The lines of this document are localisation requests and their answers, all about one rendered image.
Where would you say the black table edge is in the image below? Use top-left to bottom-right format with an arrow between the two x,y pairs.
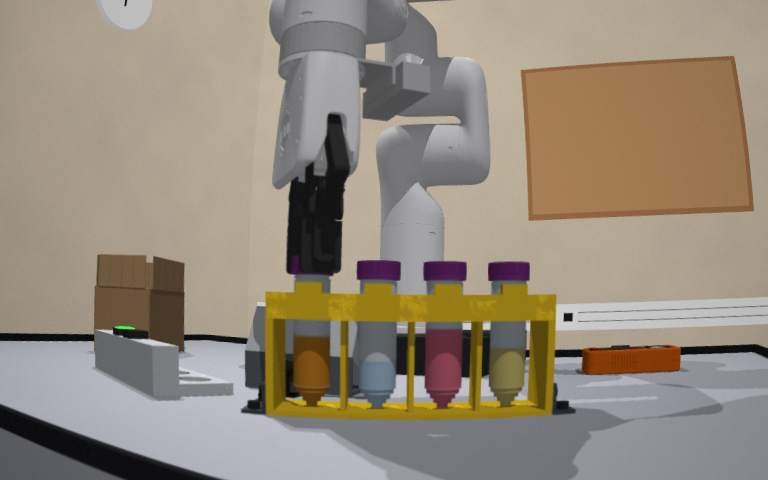
0,333 -> 768,480

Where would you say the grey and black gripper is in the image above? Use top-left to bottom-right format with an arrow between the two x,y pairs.
272,51 -> 365,274

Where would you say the grey button housing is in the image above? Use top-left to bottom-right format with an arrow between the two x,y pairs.
245,306 -> 361,398

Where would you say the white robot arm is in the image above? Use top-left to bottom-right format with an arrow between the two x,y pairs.
269,0 -> 490,295

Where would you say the brown cardboard box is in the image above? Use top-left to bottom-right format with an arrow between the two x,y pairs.
94,254 -> 185,352

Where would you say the purple screw cap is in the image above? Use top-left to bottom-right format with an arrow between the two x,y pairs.
488,262 -> 530,281
357,260 -> 401,281
291,255 -> 333,276
423,261 -> 467,281

